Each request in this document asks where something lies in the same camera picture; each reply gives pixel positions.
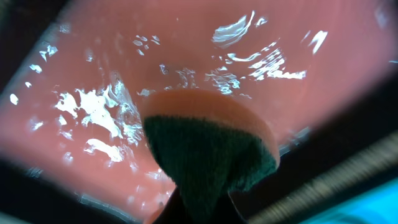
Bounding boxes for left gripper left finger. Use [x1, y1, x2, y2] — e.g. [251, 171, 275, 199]
[152, 188, 187, 224]

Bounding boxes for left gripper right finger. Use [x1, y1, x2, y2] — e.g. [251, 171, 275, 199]
[217, 194, 247, 224]

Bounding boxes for dark red tray with water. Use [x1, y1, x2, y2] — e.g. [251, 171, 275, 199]
[1, 0, 397, 219]

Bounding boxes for teal plastic serving tray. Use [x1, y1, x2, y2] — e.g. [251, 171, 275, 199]
[303, 179, 397, 224]

